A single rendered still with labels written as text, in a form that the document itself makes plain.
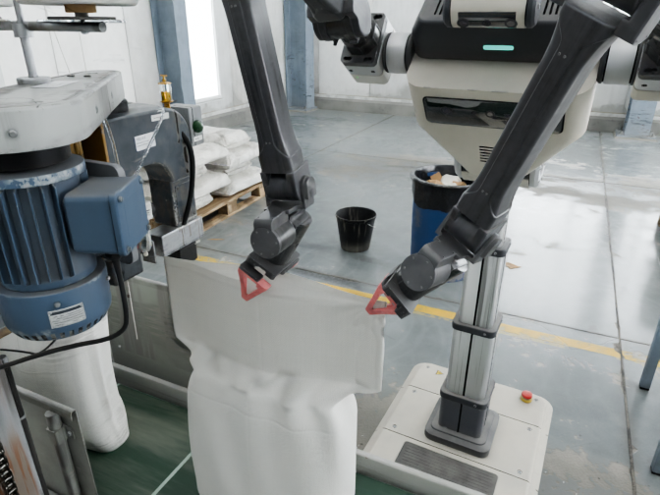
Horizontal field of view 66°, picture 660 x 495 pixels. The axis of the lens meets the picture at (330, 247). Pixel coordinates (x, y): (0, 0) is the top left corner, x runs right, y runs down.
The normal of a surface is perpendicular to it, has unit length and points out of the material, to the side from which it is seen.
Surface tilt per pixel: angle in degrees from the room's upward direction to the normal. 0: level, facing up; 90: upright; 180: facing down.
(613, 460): 0
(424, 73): 40
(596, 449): 0
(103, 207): 90
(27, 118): 91
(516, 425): 0
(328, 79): 90
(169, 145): 90
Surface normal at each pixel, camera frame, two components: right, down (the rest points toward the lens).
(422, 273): -0.59, 0.12
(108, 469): 0.00, -0.91
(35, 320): 0.13, 0.44
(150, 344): -0.42, 0.37
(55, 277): 0.54, 0.35
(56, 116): 0.89, 0.19
